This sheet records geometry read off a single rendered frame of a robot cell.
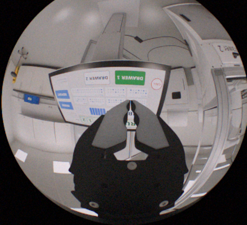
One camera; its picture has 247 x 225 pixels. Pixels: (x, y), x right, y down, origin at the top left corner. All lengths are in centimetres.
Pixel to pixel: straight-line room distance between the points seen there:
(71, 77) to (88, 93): 10
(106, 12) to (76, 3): 48
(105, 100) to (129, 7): 104
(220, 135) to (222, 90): 17
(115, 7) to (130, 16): 25
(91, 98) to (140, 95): 18
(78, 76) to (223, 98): 55
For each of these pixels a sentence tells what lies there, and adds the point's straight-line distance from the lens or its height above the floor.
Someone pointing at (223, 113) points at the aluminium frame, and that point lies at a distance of 38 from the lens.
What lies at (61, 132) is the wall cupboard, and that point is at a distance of 273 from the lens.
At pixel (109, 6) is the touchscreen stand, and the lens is 111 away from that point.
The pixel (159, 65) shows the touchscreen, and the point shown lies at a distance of 27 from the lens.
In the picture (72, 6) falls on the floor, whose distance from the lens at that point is 130.
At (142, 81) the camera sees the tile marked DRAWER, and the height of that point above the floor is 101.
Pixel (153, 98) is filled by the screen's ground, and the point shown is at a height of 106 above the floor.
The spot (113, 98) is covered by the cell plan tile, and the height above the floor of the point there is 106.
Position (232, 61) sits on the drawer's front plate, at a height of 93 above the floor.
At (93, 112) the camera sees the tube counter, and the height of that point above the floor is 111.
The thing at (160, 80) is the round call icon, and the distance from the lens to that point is 28.
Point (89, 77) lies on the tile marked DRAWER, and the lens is 29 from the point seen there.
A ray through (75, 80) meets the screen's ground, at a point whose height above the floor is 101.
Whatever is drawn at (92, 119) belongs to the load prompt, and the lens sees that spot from 39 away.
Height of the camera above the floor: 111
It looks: 8 degrees down
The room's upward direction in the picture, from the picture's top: 178 degrees counter-clockwise
